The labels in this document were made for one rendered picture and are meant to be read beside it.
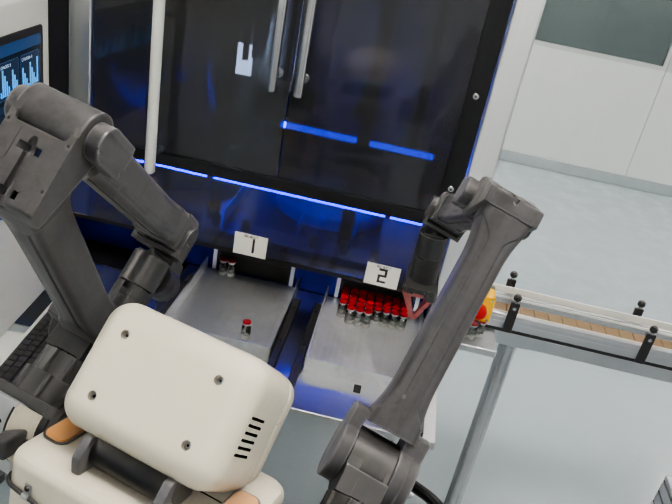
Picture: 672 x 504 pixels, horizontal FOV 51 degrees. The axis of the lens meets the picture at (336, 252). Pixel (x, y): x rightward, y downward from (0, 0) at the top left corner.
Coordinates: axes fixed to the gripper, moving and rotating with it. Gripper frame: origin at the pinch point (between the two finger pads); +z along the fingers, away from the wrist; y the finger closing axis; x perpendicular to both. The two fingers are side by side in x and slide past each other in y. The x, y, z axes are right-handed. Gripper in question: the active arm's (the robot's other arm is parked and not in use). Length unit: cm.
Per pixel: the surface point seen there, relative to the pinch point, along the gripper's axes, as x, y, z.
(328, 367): 15.2, 0.4, 18.7
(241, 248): 44, 27, 9
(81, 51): 87, 27, -32
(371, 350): 6.5, 14.0, 21.1
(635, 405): -120, 150, 113
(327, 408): 13.1, -10.7, 20.7
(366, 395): 5.6, -3.2, 20.9
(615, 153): -167, 487, 93
